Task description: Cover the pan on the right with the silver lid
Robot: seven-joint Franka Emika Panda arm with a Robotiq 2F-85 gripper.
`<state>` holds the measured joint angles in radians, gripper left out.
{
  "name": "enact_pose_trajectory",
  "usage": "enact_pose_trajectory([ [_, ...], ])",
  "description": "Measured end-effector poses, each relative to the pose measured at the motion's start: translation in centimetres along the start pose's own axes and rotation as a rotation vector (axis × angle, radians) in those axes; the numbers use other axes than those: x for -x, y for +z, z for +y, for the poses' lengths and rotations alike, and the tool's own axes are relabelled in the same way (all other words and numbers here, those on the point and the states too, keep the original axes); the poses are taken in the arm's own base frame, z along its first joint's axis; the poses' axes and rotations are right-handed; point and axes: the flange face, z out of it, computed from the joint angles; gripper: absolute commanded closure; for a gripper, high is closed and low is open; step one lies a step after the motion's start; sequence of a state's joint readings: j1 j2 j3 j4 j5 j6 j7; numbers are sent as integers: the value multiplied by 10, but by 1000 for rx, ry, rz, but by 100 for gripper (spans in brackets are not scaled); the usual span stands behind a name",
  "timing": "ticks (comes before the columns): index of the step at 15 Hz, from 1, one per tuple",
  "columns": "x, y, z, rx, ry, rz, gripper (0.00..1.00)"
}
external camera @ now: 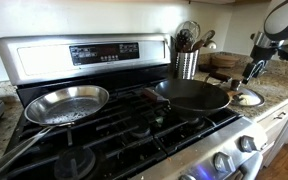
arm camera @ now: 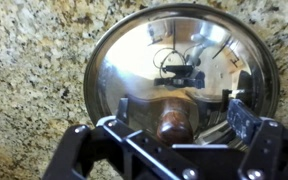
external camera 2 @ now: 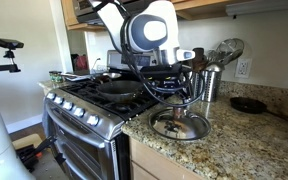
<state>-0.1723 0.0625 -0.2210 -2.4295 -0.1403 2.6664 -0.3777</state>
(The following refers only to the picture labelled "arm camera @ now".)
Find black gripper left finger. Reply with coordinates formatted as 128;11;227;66
115;96;130;124

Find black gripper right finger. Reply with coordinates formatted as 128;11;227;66
226;97;264;145

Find pot with glass lid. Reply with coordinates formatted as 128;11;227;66
83;3;281;148

